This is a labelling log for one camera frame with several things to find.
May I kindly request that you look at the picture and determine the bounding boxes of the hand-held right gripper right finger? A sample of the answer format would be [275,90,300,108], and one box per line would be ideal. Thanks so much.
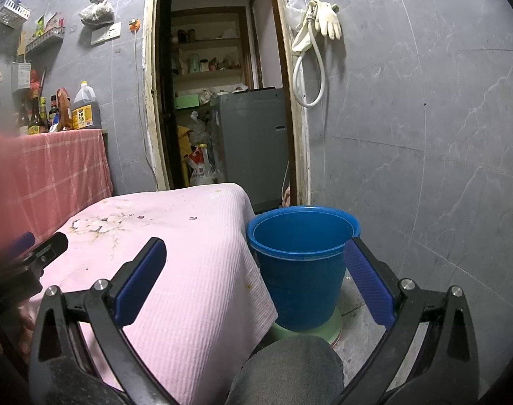
[336,237,480,405]

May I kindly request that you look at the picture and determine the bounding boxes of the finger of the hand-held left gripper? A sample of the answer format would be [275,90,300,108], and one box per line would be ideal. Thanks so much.
[0,231,36,261]
[27,232,70,271]

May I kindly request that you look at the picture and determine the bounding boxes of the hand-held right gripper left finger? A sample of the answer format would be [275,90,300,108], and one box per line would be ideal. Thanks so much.
[28,237,179,405]

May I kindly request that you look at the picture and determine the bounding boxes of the blue plastic bucket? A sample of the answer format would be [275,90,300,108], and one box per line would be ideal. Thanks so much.
[247,206,362,332]

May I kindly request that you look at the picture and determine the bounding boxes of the person's left hand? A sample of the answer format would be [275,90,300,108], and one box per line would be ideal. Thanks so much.
[17,299,38,355]

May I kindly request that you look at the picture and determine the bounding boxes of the pink ribbed table cloth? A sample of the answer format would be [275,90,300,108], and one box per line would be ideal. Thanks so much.
[26,183,279,405]

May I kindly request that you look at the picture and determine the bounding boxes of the green plastic stool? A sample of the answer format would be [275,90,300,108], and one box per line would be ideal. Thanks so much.
[273,307,344,347]

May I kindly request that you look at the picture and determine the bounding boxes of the red plaid cloth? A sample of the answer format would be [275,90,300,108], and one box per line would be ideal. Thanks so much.
[0,129,114,259]

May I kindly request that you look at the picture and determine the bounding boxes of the person's grey trouser leg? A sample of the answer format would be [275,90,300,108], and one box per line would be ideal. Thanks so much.
[225,335,345,405]

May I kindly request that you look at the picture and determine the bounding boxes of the white printed sack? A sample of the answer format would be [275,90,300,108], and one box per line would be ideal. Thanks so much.
[189,143,217,187]

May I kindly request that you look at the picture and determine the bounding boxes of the orange brown sauce packet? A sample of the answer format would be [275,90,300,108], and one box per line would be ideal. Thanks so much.
[56,88,75,132]

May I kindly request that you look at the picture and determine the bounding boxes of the yellow plastic item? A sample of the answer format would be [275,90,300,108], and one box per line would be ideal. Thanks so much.
[177,125,194,179]

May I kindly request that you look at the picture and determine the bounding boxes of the large oil jug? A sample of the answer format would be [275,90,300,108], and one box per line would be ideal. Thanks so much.
[72,81,102,131]

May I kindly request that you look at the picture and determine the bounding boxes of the clear crumpled plastic bag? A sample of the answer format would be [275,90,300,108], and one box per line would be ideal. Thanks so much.
[190,111,210,146]

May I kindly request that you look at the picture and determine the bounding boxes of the white utensil holder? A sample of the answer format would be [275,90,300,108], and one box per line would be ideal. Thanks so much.
[11,62,32,92]

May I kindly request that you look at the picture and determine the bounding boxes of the grey washing machine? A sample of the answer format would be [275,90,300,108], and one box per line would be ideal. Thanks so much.
[212,88,290,214]

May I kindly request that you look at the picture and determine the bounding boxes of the green box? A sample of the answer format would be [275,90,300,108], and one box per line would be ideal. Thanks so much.
[175,94,201,111]

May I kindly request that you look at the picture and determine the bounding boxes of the packets on rack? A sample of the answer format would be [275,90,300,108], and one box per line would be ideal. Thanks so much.
[34,12,65,37]

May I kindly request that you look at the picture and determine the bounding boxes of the white plastic basket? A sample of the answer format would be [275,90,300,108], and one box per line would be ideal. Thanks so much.
[0,2,31,30]

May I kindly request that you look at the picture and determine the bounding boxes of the hanging plastic bag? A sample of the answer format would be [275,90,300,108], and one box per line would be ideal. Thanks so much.
[79,0,116,26]

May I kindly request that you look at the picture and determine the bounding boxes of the wooden shelf unit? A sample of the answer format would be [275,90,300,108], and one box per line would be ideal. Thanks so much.
[170,6,251,94]

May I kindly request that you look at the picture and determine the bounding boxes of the cream rubber gloves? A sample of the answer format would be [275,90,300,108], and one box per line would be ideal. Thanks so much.
[315,1,342,41]

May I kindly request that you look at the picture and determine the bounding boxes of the clear bag by door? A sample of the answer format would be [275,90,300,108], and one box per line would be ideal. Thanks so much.
[286,0,308,31]

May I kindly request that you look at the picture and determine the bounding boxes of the white cable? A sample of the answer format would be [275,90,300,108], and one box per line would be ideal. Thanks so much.
[134,31,156,170]

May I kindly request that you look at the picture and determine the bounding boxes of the wooden door frame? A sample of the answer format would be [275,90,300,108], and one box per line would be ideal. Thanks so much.
[142,0,312,210]

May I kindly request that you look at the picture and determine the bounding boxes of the wall shelf rack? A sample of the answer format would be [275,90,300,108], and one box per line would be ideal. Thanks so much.
[26,26,66,54]

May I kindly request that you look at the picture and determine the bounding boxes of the white hose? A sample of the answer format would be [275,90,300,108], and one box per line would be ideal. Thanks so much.
[292,2,327,108]

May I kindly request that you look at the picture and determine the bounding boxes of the wall power outlet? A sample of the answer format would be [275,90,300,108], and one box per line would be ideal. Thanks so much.
[90,22,123,46]

